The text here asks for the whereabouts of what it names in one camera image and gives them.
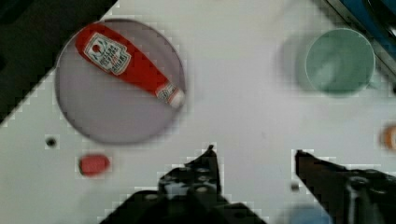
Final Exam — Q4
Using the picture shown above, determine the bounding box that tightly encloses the grey round plate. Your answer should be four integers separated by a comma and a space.
55, 19, 187, 146

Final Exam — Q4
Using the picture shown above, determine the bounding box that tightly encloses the red ketchup bottle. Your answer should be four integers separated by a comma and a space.
75, 23, 185, 108

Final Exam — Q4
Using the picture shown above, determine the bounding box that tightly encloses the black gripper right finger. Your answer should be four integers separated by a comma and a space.
294, 150, 396, 224

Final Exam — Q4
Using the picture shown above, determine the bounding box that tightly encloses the green mug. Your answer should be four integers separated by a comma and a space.
300, 28, 380, 97

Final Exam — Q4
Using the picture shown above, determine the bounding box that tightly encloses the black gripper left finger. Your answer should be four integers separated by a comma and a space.
99, 146, 267, 224

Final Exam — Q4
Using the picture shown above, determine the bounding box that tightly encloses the blue cup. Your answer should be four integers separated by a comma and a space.
288, 206, 332, 224

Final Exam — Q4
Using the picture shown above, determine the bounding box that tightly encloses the orange slice toy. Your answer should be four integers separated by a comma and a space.
381, 125, 396, 150

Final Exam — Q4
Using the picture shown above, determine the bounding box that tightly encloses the light red toy strawberry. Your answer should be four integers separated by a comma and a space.
78, 154, 110, 176

